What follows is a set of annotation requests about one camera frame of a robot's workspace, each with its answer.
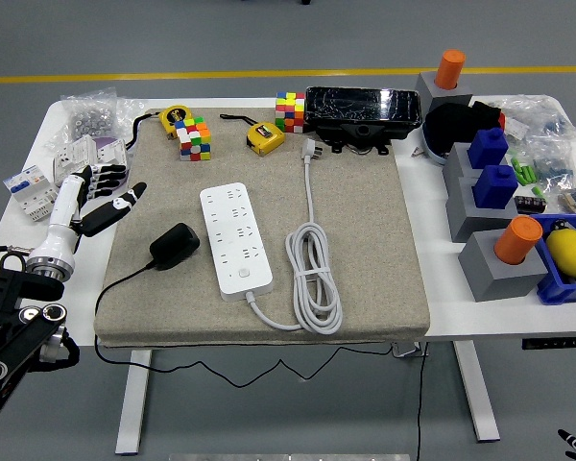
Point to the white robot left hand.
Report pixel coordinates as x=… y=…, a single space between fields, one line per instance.
x=62 y=216

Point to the black plug adapter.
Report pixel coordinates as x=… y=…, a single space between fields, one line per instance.
x=175 y=245

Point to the white power strip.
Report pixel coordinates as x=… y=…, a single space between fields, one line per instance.
x=237 y=245

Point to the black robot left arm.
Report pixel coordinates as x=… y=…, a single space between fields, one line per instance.
x=14 y=312

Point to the white blue circuit breaker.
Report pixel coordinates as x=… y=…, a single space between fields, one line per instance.
x=29 y=189

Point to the purple ribbon roll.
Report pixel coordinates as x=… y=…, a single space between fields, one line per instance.
x=106 y=140

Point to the clear bag of nuts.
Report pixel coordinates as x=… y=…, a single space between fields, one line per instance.
x=88 y=120

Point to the black desk control panel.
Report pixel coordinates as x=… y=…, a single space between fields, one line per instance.
x=557 y=343

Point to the white table leg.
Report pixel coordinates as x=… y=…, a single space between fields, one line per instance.
x=477 y=394
x=133 y=403

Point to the round yellow tape measure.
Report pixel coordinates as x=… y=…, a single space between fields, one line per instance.
x=175 y=115

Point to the scrambled puzzle cube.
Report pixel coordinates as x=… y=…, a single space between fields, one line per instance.
x=193 y=139

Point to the blue plastic bin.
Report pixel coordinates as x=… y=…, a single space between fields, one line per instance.
x=557 y=290

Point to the grey block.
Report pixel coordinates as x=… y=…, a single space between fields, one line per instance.
x=432 y=96
x=499 y=283
x=475 y=221
x=456 y=168

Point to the yellow lemon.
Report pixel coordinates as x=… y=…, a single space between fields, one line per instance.
x=571 y=252

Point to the orange cylinder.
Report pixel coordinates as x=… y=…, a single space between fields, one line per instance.
x=449 y=69
x=517 y=240

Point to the square yellow tape measure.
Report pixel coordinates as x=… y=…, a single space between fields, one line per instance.
x=266 y=139

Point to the small black white figure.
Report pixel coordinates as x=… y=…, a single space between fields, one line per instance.
x=560 y=225

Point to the black component strip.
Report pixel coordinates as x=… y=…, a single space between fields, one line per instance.
x=530 y=204

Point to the neon puzzle cube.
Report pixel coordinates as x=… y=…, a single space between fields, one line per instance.
x=290 y=113

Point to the blue block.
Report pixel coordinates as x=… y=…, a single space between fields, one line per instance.
x=487 y=149
x=495 y=187

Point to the green plastic pegs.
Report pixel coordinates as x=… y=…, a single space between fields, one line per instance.
x=524 y=174

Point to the clear bag blue parts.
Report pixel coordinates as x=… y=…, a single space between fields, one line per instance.
x=552 y=165

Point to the grey-brown mat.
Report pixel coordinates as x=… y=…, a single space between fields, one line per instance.
x=365 y=216

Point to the glossy black box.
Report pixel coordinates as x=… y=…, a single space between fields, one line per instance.
x=360 y=105

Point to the white dish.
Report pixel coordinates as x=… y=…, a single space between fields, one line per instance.
x=434 y=153

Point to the large clear parts bag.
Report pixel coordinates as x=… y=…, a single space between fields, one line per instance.
x=533 y=115

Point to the black cloth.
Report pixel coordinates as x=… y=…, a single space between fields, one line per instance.
x=453 y=125

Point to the white wall socket plate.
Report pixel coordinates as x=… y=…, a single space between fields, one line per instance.
x=111 y=153
x=77 y=153

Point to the metal under-table bracket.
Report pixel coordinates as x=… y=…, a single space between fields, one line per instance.
x=405 y=349

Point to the black bracket mount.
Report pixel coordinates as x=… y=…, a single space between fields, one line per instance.
x=360 y=132

